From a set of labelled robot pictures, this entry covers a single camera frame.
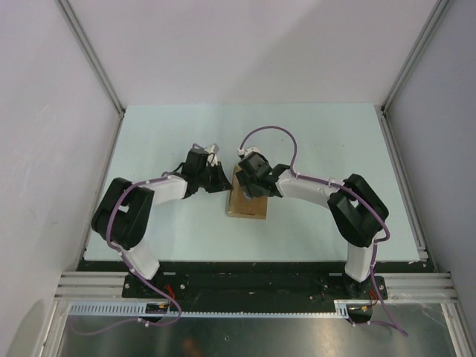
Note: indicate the aluminium front rail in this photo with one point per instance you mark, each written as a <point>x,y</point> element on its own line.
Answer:
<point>401,288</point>

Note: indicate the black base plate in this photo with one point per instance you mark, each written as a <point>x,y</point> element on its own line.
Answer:
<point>245,287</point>

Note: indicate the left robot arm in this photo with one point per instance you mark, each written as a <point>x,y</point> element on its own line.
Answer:
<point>122,216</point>

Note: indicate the left aluminium frame post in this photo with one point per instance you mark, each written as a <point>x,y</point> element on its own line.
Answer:
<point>73,21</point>

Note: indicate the aluminium frame post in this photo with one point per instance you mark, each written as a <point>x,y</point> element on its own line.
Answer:
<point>423,40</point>
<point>73,21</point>

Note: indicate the brown cardboard express box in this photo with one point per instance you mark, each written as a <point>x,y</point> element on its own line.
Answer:
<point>241,207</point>

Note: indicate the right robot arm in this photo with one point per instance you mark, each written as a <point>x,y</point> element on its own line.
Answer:
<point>358,212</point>

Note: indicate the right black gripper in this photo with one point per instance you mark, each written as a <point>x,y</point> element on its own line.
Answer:
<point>245,181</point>

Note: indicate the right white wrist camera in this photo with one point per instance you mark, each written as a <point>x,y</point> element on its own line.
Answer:
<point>247,150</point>

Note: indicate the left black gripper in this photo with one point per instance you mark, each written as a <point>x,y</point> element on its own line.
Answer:
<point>221,181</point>

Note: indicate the right aluminium frame post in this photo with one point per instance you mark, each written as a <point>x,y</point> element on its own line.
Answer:
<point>423,40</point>

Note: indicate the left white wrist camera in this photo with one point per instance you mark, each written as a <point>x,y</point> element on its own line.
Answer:
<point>212,157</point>

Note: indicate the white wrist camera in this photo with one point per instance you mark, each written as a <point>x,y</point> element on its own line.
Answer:
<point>212,157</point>
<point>247,150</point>

